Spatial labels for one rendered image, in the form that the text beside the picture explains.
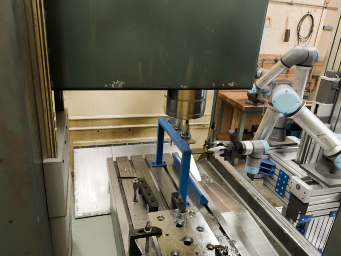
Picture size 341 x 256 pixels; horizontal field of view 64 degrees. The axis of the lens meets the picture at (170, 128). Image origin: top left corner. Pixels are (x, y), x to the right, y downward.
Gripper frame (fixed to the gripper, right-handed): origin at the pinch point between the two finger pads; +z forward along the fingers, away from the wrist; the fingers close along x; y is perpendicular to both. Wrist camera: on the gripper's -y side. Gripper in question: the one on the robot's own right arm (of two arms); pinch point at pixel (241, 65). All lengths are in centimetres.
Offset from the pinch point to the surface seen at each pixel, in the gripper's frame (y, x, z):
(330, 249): 47, -72, -132
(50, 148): -22, -168, -100
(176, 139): 8, -109, -68
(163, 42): -44, -131, -99
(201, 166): 73, -55, -16
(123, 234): 36, -148, -83
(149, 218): 28, -137, -88
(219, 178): 72, -55, -39
